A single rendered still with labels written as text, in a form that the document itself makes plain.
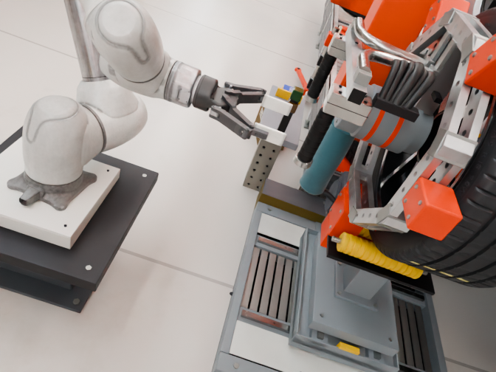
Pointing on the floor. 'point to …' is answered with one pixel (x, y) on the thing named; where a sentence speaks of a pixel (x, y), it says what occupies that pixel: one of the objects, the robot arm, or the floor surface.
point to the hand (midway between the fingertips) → (283, 122)
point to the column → (261, 164)
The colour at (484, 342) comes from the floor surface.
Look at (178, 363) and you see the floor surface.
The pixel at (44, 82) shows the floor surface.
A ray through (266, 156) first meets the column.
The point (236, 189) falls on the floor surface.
